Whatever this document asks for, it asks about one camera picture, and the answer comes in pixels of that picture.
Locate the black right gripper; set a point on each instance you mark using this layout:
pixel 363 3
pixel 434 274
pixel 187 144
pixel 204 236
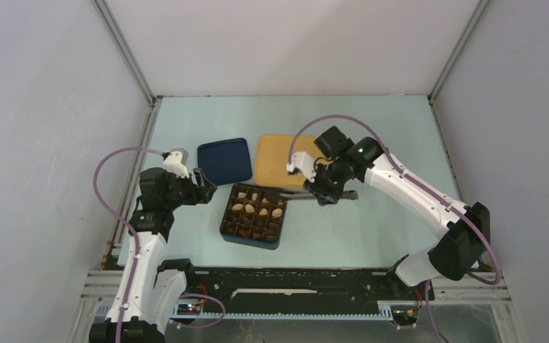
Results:
pixel 324 196

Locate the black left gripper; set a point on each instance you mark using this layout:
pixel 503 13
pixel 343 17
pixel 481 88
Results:
pixel 198 194

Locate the dark blue box lid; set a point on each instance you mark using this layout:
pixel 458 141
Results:
pixel 225 162

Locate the blue chocolate box with insert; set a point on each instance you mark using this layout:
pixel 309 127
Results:
pixel 251 229

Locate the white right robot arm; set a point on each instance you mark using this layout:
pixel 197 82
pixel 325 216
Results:
pixel 462 231

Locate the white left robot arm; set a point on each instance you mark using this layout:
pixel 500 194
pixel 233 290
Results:
pixel 151 284

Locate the yellow plastic tray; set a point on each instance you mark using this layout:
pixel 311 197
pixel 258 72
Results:
pixel 271 163

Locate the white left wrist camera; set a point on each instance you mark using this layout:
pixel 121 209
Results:
pixel 175 163

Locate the aluminium corner post left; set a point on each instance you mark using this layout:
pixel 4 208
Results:
pixel 117 35

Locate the aluminium corner post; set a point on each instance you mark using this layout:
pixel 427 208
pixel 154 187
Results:
pixel 117 35
pixel 464 39

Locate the aluminium corner post right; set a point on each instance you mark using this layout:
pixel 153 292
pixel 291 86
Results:
pixel 464 39

